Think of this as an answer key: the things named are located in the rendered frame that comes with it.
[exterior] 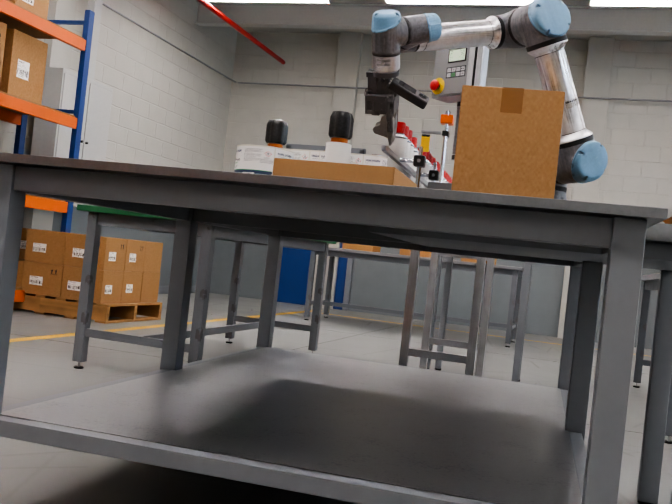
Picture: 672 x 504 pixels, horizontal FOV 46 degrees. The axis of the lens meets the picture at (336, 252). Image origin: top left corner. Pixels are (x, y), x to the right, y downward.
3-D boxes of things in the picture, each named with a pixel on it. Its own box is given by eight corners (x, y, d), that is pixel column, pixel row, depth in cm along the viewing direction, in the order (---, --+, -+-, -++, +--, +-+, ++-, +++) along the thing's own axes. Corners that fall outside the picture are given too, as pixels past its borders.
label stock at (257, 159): (264, 187, 265) (269, 144, 265) (220, 185, 277) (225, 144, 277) (301, 195, 282) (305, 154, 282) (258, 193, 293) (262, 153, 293)
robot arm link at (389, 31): (409, 12, 206) (379, 16, 203) (408, 54, 211) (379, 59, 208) (394, 7, 212) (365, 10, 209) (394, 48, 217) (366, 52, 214)
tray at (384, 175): (311, 191, 198) (313, 175, 198) (415, 201, 191) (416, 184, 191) (272, 176, 169) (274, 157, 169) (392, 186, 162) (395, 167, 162)
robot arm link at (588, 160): (582, 178, 244) (534, 2, 236) (617, 175, 230) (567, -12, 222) (552, 190, 240) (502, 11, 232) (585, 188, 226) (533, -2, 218)
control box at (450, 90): (448, 103, 295) (453, 52, 295) (484, 100, 282) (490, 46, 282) (429, 97, 288) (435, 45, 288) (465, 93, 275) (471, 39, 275)
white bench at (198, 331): (224, 341, 569) (236, 229, 570) (324, 355, 548) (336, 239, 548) (59, 367, 388) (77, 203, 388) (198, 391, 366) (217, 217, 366)
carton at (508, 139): (455, 206, 221) (465, 109, 221) (544, 215, 216) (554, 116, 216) (450, 196, 191) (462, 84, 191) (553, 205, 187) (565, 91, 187)
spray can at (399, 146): (385, 192, 235) (393, 123, 235) (403, 194, 233) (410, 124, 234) (382, 191, 230) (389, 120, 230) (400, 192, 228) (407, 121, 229)
